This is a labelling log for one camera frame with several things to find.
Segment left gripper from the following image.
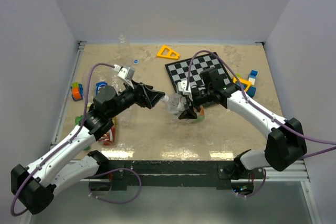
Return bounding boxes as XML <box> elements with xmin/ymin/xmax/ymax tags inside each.
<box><xmin>109</xmin><ymin>79</ymin><xmax>165</xmax><ymax>119</ymax></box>

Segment white tea bottle cap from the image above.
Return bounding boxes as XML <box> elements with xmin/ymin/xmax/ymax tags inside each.
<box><xmin>161</xmin><ymin>95</ymin><xmax>169</xmax><ymax>103</ymax></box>

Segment grapefruit tea bottle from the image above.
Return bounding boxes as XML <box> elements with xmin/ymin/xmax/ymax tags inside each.
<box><xmin>165</xmin><ymin>93</ymin><xmax>205</xmax><ymax>123</ymax></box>

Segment clear Pocari bottle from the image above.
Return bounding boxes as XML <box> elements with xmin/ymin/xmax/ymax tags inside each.
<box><xmin>118</xmin><ymin>34</ymin><xmax>133</xmax><ymax>66</ymax></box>

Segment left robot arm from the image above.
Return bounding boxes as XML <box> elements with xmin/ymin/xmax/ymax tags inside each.
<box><xmin>10</xmin><ymin>82</ymin><xmax>167</xmax><ymax>216</ymax></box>

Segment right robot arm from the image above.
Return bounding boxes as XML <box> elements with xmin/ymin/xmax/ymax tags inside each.
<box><xmin>177</xmin><ymin>68</ymin><xmax>307</xmax><ymax>178</ymax></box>

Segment clear slim bottle white cap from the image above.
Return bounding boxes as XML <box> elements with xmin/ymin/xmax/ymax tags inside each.
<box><xmin>118</xmin><ymin>108</ymin><xmax>133</xmax><ymax>127</ymax></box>

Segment Pepsi label bottle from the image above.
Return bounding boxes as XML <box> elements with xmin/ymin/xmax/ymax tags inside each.
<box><xmin>94</xmin><ymin>81</ymin><xmax>108</xmax><ymax>96</ymax></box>

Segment red label tea bottle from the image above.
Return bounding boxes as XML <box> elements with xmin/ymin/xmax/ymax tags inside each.
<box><xmin>98</xmin><ymin>118</ymin><xmax>116</xmax><ymax>146</ymax></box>

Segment clear bottle yellow cap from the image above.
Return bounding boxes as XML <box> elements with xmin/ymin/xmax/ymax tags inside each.
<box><xmin>82</xmin><ymin>71</ymin><xmax>93</xmax><ymax>89</ymax></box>

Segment green plastic bottle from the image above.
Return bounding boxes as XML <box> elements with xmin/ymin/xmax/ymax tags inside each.
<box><xmin>75</xmin><ymin>115</ymin><xmax>83</xmax><ymax>125</ymax></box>

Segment chessboard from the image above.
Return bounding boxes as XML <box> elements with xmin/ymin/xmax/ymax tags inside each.
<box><xmin>164</xmin><ymin>51</ymin><xmax>235</xmax><ymax>109</ymax></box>

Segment yellow triangle toy far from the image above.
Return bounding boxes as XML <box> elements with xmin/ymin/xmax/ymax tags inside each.
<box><xmin>156</xmin><ymin>45</ymin><xmax>180</xmax><ymax>60</ymax></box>

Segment yellow triangle toy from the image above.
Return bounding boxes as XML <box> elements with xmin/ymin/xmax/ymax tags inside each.
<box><xmin>156</xmin><ymin>45</ymin><xmax>180</xmax><ymax>60</ymax></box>
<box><xmin>233</xmin><ymin>77</ymin><xmax>252</xmax><ymax>91</ymax></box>

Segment yellow triangle toy right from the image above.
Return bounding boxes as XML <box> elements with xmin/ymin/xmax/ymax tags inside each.
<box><xmin>233</xmin><ymin>77</ymin><xmax>252</xmax><ymax>91</ymax></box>

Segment blue toy blocks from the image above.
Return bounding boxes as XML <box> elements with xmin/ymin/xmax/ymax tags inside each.
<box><xmin>236</xmin><ymin>70</ymin><xmax>258</xmax><ymax>98</ymax></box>

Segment colourful toy car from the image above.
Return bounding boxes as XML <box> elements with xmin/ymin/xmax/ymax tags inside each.
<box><xmin>70</xmin><ymin>82</ymin><xmax>83</xmax><ymax>101</ymax></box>

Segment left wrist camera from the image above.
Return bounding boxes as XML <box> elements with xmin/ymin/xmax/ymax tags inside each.
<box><xmin>113</xmin><ymin>65</ymin><xmax>135</xmax><ymax>88</ymax></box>

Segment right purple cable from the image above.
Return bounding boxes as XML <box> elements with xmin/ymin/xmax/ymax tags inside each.
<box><xmin>186</xmin><ymin>50</ymin><xmax>336</xmax><ymax>159</ymax></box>

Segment purple cable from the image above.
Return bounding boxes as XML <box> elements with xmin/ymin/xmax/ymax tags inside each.
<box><xmin>10</xmin><ymin>62</ymin><xmax>118</xmax><ymax>217</ymax></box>
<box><xmin>88</xmin><ymin>166</ymin><xmax>144</xmax><ymax>205</ymax></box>
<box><xmin>186</xmin><ymin>50</ymin><xmax>336</xmax><ymax>159</ymax></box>

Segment black table front rail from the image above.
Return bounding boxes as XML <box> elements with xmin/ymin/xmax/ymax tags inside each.
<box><xmin>89</xmin><ymin>159</ymin><xmax>266</xmax><ymax>190</ymax></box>

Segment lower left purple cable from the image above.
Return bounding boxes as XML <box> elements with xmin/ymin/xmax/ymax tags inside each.
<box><xmin>88</xmin><ymin>166</ymin><xmax>144</xmax><ymax>205</ymax></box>

